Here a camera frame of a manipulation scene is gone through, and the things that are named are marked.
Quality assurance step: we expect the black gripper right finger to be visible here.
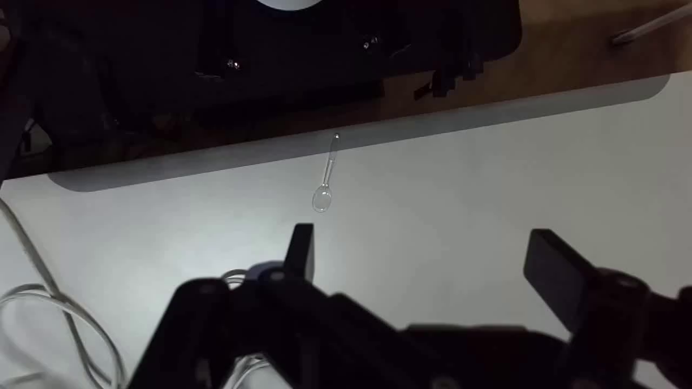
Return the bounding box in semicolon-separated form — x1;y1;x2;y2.
522;227;692;389

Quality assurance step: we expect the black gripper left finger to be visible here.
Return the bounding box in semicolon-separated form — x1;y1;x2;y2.
127;222;406;389

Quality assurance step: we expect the clear plastic spoon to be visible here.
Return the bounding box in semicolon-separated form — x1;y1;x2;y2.
309;129;341;213

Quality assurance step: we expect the black bulky equipment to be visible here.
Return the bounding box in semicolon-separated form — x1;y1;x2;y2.
0;0;526;181

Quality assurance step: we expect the grey metal rod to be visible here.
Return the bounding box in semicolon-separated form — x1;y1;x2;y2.
610;1;692;48

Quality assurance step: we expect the white power strip cable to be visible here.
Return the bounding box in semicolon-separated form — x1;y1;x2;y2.
0;197;278;389

